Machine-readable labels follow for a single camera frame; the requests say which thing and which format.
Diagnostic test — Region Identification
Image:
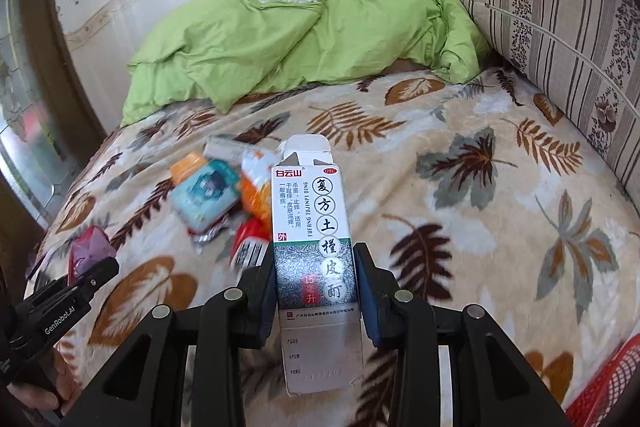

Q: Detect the silver foil wrapper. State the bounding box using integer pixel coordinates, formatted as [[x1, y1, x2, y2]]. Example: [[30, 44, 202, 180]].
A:
[[190, 217, 231, 253]]

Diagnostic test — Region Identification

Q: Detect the teal packet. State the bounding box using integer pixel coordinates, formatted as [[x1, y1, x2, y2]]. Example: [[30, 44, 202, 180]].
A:
[[170, 159, 241, 233]]

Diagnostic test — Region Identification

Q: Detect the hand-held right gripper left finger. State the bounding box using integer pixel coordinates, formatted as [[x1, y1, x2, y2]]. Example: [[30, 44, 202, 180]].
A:
[[60, 257, 276, 427]]

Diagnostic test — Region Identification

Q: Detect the red mesh basket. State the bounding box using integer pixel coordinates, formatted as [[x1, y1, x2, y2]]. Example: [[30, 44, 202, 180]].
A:
[[565, 337, 640, 427]]

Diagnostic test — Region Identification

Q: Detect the striped floral cushion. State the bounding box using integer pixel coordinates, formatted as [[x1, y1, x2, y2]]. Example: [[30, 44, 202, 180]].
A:
[[457, 0, 640, 202]]

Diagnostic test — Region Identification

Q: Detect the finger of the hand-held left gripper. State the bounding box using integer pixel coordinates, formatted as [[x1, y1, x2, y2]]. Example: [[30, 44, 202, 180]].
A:
[[75, 257, 120, 304]]

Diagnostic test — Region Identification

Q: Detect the green quilt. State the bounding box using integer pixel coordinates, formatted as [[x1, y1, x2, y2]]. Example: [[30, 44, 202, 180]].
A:
[[121, 0, 493, 128]]

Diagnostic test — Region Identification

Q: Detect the white flat medicine box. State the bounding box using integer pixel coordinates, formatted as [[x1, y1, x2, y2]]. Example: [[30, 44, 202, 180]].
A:
[[204, 136, 251, 160]]

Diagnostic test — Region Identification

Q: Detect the red plastic packet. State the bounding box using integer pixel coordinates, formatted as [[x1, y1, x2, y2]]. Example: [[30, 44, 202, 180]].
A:
[[67, 227, 117, 280]]

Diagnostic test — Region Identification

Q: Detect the glass panel door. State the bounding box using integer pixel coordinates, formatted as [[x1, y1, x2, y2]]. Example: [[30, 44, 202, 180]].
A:
[[0, 0, 101, 228]]

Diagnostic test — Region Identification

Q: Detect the orange white snack packet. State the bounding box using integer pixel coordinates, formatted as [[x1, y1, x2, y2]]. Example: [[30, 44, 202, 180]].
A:
[[240, 147, 283, 220]]

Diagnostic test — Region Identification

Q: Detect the person's left hand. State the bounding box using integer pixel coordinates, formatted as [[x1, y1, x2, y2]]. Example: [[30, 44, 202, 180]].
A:
[[7, 349, 81, 415]]

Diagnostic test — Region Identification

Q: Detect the leaf print blanket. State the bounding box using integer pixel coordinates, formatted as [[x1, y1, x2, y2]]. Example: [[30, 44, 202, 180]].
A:
[[25, 67, 640, 418]]

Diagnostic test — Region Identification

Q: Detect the white green medicine box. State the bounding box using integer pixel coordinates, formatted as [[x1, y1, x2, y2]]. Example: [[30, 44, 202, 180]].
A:
[[270, 134, 363, 395]]

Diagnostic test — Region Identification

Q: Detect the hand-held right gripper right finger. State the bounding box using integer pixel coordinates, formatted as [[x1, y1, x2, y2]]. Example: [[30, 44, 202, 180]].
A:
[[352, 243, 571, 427]]

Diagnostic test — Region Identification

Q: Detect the red white packet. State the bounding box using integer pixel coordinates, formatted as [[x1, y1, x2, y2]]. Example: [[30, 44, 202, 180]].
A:
[[230, 217, 273, 268]]

